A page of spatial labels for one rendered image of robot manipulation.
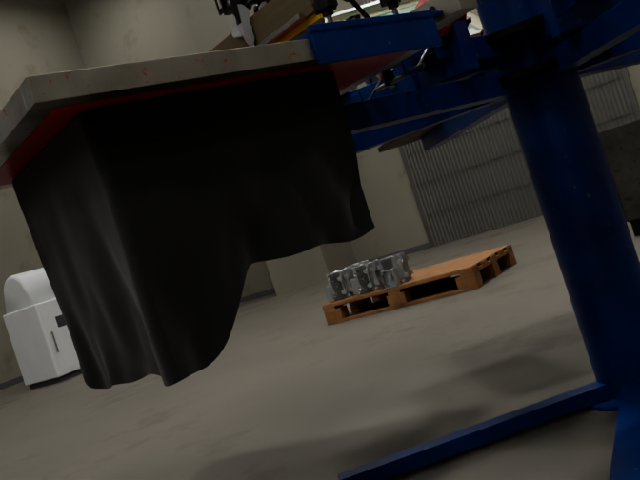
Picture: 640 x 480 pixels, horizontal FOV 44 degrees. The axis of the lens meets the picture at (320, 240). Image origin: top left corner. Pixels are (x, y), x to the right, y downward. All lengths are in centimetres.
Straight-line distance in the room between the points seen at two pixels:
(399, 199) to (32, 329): 524
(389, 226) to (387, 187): 57
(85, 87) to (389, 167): 1025
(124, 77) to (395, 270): 452
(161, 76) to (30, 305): 821
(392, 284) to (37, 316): 479
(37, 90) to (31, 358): 843
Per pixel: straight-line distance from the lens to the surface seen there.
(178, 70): 122
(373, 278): 571
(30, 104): 114
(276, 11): 161
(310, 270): 1106
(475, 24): 318
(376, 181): 1140
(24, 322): 943
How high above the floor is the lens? 67
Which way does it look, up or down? level
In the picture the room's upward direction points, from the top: 18 degrees counter-clockwise
